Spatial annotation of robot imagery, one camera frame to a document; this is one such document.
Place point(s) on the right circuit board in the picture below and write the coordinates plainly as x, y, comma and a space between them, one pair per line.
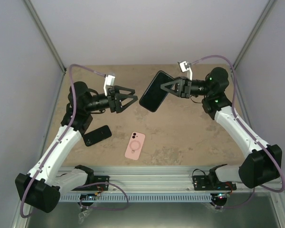
220, 196

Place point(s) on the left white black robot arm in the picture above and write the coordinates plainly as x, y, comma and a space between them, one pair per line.
41, 187

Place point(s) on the pink phone case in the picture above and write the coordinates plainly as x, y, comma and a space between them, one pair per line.
135, 146

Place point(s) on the left corner aluminium post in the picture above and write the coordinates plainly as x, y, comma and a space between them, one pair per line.
40, 26

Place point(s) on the right corner aluminium post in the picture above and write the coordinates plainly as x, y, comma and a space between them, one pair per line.
255, 30

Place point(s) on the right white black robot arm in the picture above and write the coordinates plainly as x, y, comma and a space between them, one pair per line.
262, 161

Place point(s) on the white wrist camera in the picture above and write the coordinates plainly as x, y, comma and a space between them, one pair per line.
108, 82
186, 68

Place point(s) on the clear plastic bag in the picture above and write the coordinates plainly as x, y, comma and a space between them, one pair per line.
83, 215

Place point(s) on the left circuit board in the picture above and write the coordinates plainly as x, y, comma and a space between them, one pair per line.
90, 196

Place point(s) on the aluminium rail frame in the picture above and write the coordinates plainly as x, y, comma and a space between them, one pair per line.
127, 179

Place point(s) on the black phone on table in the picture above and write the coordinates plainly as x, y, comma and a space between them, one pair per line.
97, 135

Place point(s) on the black phone with blue edge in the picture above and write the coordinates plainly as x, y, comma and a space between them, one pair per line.
154, 95

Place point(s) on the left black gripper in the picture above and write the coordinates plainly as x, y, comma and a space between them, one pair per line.
116, 105

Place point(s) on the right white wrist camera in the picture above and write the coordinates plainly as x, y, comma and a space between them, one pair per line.
186, 68

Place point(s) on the grey slotted cable duct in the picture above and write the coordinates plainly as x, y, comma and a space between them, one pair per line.
143, 197

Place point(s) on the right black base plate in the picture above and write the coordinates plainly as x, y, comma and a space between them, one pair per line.
201, 183

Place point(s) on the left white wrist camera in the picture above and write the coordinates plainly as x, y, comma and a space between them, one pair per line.
108, 82

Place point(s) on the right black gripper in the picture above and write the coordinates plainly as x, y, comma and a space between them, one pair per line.
183, 87

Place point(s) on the corner aluminium post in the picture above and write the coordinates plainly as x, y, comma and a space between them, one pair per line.
255, 30
40, 26

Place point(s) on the circuit board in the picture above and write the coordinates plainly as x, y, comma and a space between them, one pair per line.
220, 196
90, 196

